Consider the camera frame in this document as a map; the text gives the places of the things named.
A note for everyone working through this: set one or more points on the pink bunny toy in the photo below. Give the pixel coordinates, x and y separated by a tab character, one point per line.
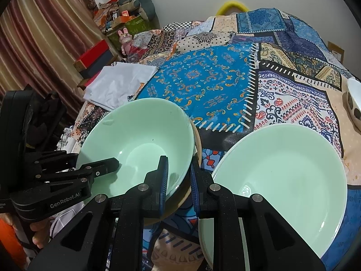
125	41

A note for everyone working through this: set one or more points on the folded white cloth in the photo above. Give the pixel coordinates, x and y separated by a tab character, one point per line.
118	84

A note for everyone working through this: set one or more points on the striped brown curtain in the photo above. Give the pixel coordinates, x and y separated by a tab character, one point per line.
42	34

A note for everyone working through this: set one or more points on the large white plate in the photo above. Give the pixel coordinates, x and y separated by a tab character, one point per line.
204	245

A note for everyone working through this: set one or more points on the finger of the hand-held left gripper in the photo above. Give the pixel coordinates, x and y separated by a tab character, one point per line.
101	168

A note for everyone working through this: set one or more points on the small brown cardboard box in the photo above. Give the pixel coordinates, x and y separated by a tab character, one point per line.
336	51

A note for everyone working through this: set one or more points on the colourful patchwork blanket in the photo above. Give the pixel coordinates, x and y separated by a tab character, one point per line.
225	76

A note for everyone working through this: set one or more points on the dark blue box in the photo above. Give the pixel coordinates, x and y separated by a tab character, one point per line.
98	67

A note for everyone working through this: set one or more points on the light green bowl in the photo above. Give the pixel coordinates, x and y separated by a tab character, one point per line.
135	129

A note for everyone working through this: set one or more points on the person's left forearm orange sleeve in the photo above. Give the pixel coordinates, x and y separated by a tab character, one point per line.
10	237

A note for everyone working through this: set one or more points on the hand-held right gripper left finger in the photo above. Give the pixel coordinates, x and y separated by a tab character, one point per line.
164	186

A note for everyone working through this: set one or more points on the person's left hand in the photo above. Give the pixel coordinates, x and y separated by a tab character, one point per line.
41	234

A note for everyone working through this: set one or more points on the white brown-spotted bowl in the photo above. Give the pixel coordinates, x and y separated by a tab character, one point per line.
354	104

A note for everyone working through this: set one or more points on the light green plate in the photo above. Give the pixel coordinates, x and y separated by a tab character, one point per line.
282	180

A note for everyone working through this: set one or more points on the grey neck pillow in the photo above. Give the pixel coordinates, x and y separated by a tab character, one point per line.
138	4

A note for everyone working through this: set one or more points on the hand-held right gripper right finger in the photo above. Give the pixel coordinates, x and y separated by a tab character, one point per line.
195	192

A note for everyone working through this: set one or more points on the red box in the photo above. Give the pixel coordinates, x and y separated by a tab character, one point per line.
93	53

